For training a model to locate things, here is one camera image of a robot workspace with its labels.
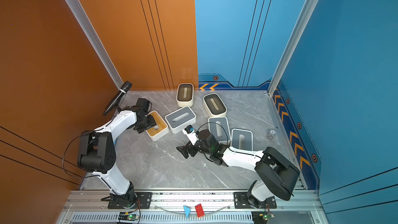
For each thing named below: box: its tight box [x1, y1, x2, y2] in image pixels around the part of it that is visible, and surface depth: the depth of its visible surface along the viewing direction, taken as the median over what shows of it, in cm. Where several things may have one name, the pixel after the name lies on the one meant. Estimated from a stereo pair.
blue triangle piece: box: [182, 205, 191, 219], surface depth 71 cm
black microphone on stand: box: [102, 80, 133, 116], surface depth 89 cm
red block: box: [194, 203, 206, 218], surface depth 71 cm
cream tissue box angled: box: [203, 92, 228, 118], surface depth 107 cm
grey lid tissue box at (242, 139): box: [231, 128, 253, 152], surface depth 93 cm
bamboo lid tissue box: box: [145, 109, 169, 142], surface depth 95 cm
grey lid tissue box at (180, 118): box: [164, 105, 197, 134], surface depth 101 cm
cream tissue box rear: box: [176, 82, 195, 108], surface depth 112 cm
